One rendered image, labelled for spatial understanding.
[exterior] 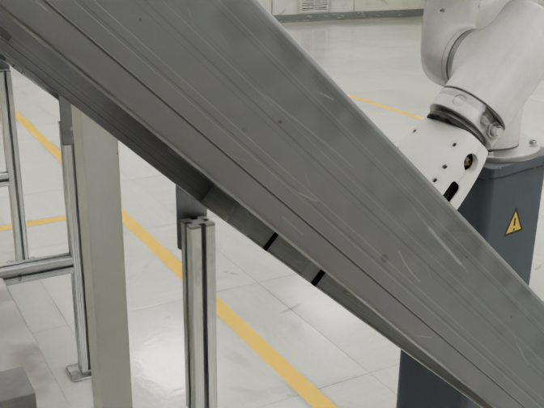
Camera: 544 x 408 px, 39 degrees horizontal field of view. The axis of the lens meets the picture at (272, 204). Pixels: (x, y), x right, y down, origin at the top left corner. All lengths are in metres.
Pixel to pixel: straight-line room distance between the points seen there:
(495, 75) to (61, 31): 0.66
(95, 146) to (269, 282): 1.25
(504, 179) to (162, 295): 1.34
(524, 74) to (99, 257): 0.79
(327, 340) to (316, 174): 1.82
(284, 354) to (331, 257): 1.72
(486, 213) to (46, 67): 0.72
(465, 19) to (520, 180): 0.44
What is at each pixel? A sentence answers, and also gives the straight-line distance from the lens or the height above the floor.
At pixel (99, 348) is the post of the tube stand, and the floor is 0.34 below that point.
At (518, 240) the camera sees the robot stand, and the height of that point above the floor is 0.55.
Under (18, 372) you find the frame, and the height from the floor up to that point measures 0.66.
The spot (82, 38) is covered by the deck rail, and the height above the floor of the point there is 1.01.
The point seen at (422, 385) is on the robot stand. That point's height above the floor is 0.25.
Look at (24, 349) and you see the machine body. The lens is 0.88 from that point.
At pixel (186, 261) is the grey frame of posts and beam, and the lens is 1.16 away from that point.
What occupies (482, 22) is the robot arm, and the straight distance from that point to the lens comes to 1.27.
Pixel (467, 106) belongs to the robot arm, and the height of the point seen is 0.87.
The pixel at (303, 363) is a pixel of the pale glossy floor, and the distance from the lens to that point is 2.02.
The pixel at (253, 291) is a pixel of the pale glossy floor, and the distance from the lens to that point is 2.39.
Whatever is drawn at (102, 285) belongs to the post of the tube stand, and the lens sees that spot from 1.38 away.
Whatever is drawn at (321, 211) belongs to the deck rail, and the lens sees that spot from 0.33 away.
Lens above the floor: 1.04
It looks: 19 degrees down
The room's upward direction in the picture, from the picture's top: 1 degrees clockwise
